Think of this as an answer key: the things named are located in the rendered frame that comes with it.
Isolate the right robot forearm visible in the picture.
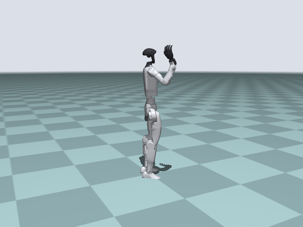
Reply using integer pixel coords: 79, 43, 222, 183
162, 61, 176, 84

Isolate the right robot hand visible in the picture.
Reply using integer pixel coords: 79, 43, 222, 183
164, 45, 177, 65

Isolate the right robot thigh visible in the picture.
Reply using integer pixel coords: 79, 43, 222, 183
146, 108, 161, 148

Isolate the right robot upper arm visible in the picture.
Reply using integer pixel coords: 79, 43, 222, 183
147, 67, 170, 86

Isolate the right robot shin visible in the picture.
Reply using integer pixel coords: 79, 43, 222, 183
146, 142, 157, 174

